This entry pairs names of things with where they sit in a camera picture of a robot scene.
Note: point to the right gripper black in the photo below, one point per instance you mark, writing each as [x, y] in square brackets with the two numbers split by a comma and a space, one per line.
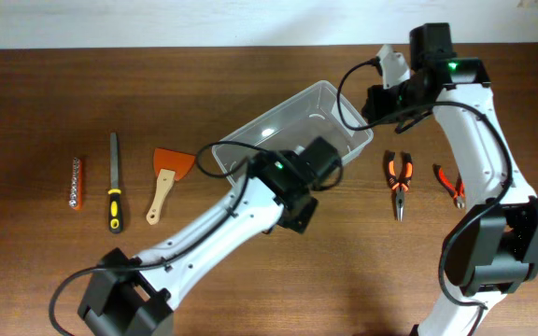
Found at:
[376, 104]

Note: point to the clear plastic container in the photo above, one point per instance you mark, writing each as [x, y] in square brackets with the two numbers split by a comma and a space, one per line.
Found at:
[316, 111]

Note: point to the orange scraper wooden handle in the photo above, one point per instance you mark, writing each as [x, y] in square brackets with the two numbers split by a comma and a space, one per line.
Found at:
[169, 166]

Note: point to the file yellow black handle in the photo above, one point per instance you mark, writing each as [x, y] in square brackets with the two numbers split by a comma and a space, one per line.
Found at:
[114, 210]

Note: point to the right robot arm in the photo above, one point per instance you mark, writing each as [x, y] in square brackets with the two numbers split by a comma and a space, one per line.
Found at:
[494, 248]

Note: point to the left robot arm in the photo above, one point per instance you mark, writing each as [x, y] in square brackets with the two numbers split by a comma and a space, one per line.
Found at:
[139, 295]

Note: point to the orange black needle-nose pliers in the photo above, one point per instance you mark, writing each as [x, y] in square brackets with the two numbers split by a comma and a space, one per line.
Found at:
[399, 184]

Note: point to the red black cutting pliers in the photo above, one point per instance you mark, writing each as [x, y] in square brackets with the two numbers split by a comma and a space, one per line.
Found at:
[455, 190]

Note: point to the orange socket bit rail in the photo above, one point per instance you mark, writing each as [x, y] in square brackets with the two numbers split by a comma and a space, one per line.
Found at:
[75, 194]

